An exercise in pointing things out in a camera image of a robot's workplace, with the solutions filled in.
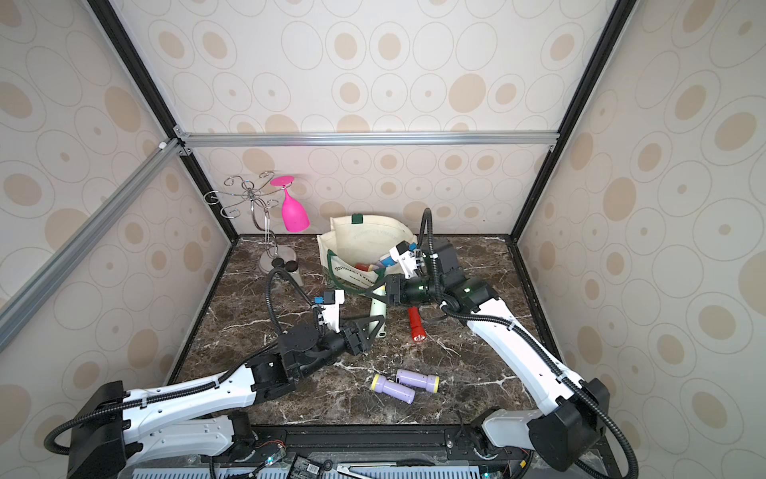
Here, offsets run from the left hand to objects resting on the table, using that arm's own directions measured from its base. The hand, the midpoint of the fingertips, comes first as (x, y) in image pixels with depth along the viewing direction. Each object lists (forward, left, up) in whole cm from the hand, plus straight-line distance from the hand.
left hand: (387, 323), depth 66 cm
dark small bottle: (+32, +37, -18) cm, 52 cm away
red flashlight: (+32, +9, -21) cm, 40 cm away
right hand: (+8, +1, +1) cm, 8 cm away
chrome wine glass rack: (+42, +41, -2) cm, 59 cm away
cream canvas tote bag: (+38, +12, -17) cm, 43 cm away
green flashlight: (+3, +2, +1) cm, 4 cm away
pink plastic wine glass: (+40, +30, -4) cm, 50 cm away
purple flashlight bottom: (-7, -2, -24) cm, 25 cm away
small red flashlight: (+11, -10, -25) cm, 29 cm away
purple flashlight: (-4, -9, -24) cm, 26 cm away
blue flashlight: (+31, 0, -16) cm, 35 cm away
